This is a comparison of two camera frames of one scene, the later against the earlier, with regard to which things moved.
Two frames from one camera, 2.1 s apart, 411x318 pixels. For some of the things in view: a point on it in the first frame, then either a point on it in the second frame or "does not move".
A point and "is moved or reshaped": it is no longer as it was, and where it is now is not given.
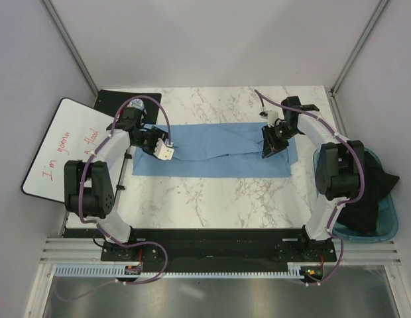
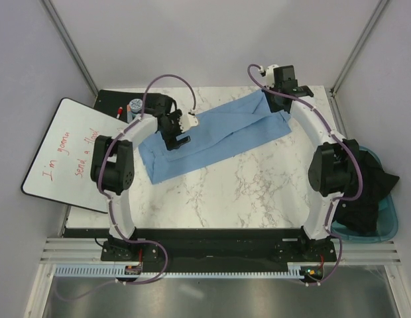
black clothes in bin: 362,216 does not move
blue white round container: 137,103 does not move
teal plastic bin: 388,218 does not move
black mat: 110,102 does not move
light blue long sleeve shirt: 218,149 is moved or reshaped
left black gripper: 157,133 to 170,141
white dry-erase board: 73,132 does not move
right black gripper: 270,146 to 273,108
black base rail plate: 220,246 does not move
